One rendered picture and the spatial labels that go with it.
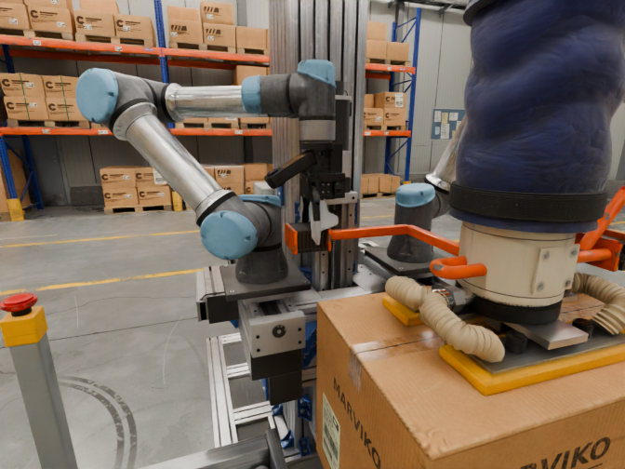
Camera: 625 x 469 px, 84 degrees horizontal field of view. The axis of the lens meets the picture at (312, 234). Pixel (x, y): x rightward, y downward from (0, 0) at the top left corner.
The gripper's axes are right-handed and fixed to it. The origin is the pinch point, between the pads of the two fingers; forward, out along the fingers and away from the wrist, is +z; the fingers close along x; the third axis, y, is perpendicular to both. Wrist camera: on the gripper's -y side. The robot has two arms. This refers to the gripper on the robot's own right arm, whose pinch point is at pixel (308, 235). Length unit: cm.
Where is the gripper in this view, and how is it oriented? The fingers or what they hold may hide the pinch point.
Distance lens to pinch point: 76.9
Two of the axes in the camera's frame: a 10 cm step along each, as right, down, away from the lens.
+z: 0.1, 9.6, 2.7
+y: 9.5, -0.9, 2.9
